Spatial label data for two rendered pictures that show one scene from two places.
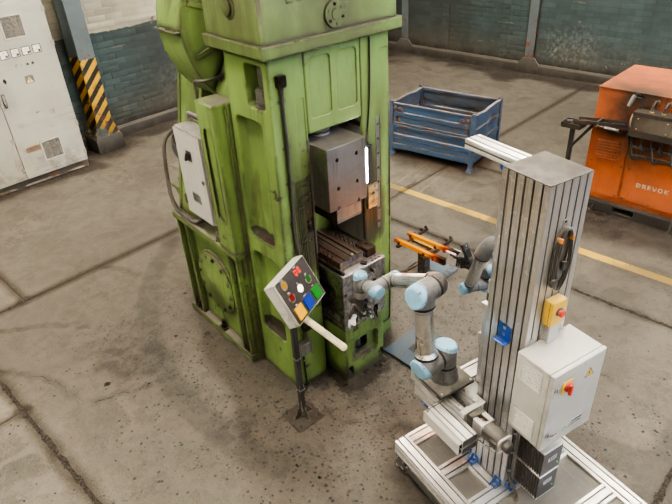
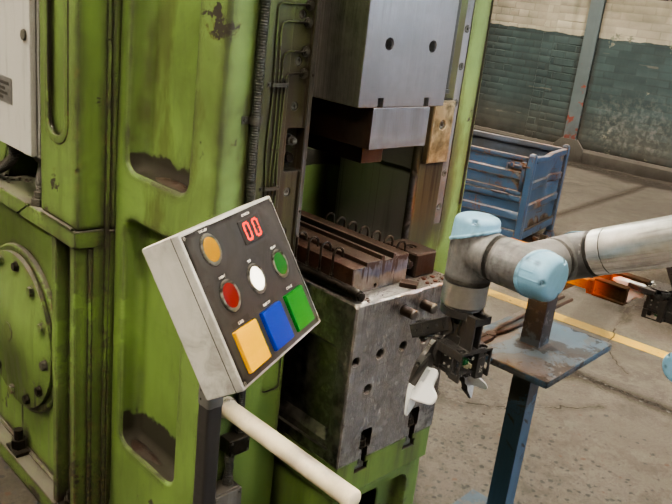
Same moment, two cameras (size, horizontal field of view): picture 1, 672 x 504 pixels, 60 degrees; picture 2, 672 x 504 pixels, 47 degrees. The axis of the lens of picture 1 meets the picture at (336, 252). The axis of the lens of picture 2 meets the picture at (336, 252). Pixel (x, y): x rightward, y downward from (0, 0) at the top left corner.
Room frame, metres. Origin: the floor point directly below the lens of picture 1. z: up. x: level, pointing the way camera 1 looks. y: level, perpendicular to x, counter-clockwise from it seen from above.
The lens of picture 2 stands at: (1.40, 0.25, 1.59)
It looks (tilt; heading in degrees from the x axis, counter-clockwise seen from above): 18 degrees down; 353
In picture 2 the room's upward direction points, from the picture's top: 7 degrees clockwise
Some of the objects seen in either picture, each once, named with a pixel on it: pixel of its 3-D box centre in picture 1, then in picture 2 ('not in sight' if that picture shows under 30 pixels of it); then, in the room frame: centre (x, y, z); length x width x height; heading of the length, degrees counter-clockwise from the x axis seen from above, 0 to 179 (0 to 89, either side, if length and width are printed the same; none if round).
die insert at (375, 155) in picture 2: not in sight; (331, 138); (3.38, 0.04, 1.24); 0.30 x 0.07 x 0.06; 39
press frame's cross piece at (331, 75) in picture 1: (310, 78); not in sight; (3.48, 0.09, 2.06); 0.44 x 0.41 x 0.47; 39
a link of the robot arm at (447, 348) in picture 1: (444, 352); not in sight; (2.23, -0.52, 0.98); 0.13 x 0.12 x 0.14; 127
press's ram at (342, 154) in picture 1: (330, 163); (362, 10); (3.36, 0.00, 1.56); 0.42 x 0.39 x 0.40; 39
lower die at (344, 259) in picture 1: (330, 248); (323, 246); (3.34, 0.03, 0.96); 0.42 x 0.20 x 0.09; 39
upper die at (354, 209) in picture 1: (327, 201); (338, 111); (3.34, 0.03, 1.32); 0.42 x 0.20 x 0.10; 39
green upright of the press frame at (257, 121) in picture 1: (279, 231); (204, 171); (3.27, 0.35, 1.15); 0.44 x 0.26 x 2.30; 39
